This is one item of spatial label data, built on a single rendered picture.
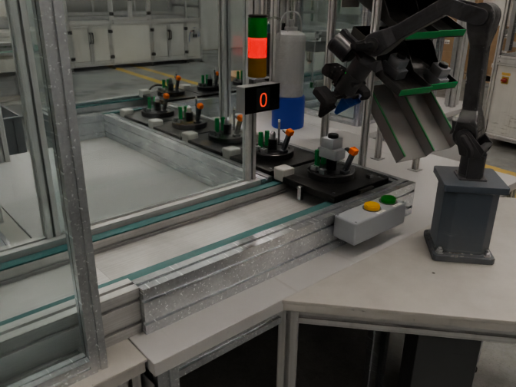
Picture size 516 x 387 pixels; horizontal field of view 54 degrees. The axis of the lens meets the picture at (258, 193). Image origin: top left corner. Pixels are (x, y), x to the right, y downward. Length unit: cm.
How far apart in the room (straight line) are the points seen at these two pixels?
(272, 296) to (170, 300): 23
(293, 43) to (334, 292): 144
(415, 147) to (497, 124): 409
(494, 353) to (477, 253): 124
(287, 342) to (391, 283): 27
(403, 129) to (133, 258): 96
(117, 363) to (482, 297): 77
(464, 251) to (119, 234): 83
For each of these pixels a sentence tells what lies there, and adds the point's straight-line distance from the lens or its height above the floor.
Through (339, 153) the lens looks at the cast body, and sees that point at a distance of 146.
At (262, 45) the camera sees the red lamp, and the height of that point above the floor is 134.
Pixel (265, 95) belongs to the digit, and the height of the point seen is 121.
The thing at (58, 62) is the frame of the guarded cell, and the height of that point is 138.
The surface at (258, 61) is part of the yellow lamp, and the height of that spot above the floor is 130.
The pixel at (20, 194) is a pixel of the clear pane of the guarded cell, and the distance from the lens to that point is 78.
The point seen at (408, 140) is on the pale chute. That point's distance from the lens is 168.
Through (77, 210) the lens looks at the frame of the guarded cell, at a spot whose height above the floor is 116.
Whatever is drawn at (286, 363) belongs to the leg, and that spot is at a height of 66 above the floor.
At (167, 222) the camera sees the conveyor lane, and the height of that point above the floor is 94.
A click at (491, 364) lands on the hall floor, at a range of 249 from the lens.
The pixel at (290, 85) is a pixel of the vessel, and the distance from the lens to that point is 237.
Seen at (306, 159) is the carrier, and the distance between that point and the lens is 163.
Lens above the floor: 148
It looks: 22 degrees down
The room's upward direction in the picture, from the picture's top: 1 degrees clockwise
